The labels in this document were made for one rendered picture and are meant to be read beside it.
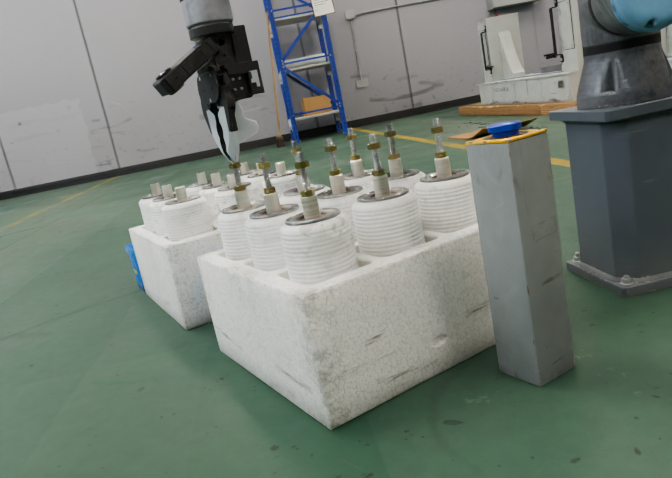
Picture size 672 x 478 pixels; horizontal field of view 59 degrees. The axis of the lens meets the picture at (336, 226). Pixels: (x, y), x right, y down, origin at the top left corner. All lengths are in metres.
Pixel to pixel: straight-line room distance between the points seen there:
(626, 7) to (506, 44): 4.61
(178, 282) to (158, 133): 6.19
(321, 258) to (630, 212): 0.53
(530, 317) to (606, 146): 0.37
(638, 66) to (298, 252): 0.61
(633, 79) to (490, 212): 0.39
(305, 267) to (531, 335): 0.29
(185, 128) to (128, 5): 1.48
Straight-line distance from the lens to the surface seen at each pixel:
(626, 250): 1.08
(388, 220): 0.81
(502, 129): 0.74
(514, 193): 0.73
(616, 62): 1.06
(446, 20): 7.73
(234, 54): 1.01
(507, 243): 0.76
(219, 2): 0.99
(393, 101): 7.48
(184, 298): 1.25
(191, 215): 1.26
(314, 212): 0.78
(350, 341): 0.76
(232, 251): 0.98
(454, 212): 0.89
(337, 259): 0.76
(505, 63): 5.48
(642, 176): 1.05
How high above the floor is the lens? 0.40
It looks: 12 degrees down
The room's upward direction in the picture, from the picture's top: 11 degrees counter-clockwise
